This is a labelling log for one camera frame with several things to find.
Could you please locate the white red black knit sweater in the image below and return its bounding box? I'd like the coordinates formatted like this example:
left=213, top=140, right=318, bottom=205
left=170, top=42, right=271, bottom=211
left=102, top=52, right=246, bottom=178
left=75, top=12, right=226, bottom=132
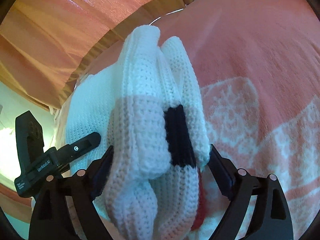
left=66, top=25, right=214, bottom=239

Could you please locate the pink curtain with tan hem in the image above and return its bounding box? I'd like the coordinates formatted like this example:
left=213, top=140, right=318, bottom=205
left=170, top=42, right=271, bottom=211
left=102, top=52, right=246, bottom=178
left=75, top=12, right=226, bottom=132
left=1, top=0, right=189, bottom=109

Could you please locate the pink patterned bed blanket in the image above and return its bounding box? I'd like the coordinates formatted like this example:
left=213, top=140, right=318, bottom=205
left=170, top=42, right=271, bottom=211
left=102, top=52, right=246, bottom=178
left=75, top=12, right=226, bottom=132
left=53, top=0, right=320, bottom=240

